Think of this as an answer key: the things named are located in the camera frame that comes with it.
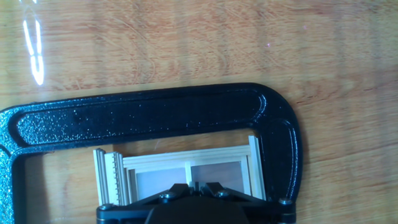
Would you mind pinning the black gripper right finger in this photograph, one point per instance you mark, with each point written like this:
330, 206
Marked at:
248, 207

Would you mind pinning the black metal C-clamp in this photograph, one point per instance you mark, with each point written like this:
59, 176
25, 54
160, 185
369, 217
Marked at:
140, 115

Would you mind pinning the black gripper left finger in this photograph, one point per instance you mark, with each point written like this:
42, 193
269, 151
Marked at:
149, 202

